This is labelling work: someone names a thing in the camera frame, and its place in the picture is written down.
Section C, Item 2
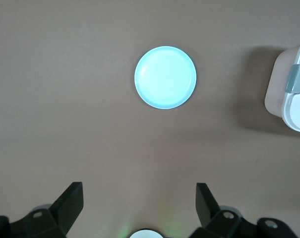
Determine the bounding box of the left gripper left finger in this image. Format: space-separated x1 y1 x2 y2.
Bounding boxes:
0 182 84 238

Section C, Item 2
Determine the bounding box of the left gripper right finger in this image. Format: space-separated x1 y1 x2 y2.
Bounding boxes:
190 182 297 238

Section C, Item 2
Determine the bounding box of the white lidded pink box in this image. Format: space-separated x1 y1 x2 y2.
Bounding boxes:
264 38 300 135

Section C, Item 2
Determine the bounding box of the brown table mat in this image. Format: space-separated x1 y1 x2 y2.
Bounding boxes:
0 0 300 238

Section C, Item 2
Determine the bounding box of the light blue round plate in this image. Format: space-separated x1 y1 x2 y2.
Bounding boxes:
134 46 197 110

